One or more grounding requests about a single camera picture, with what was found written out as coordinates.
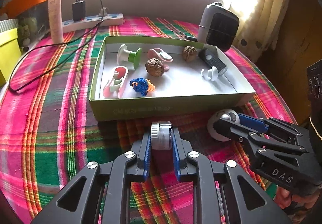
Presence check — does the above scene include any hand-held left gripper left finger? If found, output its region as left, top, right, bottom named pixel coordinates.
left=30, top=130, right=152, bottom=224

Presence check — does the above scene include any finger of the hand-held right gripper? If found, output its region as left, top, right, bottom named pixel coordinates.
left=214, top=118, right=315, bottom=166
left=238, top=113, right=303, bottom=138

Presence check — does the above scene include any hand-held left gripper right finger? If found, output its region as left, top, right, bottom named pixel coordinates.
left=172, top=130, right=292, bottom=224

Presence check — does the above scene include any white panda toy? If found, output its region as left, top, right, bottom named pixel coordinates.
left=207, top=108, right=240, bottom=142

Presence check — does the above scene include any white jar ribbed lid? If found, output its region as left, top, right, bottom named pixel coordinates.
left=150, top=121, right=173, bottom=151

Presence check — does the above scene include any green cardboard box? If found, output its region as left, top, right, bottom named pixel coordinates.
left=89, top=36, right=256, bottom=122

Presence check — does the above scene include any white round knob toy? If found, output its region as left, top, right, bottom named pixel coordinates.
left=200, top=66, right=219, bottom=81

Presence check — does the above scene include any silver white rectangular device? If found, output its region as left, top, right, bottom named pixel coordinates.
left=198, top=48, right=228, bottom=77

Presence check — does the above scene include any blue orange crochet toy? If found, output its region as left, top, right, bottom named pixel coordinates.
left=129, top=77, right=156, bottom=96

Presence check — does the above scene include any pink white clip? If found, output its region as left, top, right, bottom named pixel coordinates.
left=103, top=66, right=129, bottom=99

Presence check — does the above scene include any small brown walnut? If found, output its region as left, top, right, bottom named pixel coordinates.
left=182, top=46, right=197, bottom=62

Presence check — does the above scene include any large brown walnut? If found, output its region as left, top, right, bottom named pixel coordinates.
left=145, top=58, right=164, bottom=78

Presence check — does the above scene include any green white spool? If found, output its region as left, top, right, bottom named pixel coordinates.
left=117, top=44, right=142, bottom=70

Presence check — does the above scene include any pink clip pale green pad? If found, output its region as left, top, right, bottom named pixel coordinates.
left=147, top=48, right=174, bottom=71

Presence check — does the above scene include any person's right hand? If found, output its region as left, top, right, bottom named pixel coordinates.
left=278, top=186, right=320, bottom=217

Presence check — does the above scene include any person's black printed clothing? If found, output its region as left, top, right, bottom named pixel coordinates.
left=305, top=58, right=322, bottom=144

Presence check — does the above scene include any brown wooden wardrobe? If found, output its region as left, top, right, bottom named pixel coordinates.
left=254, top=0, right=322, bottom=124

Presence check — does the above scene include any grey space heater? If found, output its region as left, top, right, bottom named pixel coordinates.
left=197, top=2, right=240, bottom=52

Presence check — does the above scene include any pink green plaid tablecloth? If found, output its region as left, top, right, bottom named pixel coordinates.
left=0, top=16, right=306, bottom=224

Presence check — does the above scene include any heart print curtain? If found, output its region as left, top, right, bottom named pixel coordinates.
left=235, top=0, right=300, bottom=63

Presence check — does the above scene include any white power strip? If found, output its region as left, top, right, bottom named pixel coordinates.
left=62, top=13, right=124, bottom=33

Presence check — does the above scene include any black charger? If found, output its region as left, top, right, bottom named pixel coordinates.
left=72, top=1, right=86, bottom=22

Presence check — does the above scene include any cream tube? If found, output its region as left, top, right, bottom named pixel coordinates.
left=48, top=0, right=64, bottom=44

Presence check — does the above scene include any yellow box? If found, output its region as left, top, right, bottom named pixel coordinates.
left=0, top=28, right=22, bottom=87

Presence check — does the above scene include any glass tank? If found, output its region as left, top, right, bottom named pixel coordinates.
left=10, top=0, right=52, bottom=48

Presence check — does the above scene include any green striped box lid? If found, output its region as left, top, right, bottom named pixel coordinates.
left=0, top=18, right=19, bottom=33

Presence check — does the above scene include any black charger cable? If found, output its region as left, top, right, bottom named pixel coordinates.
left=9, top=0, right=104, bottom=93

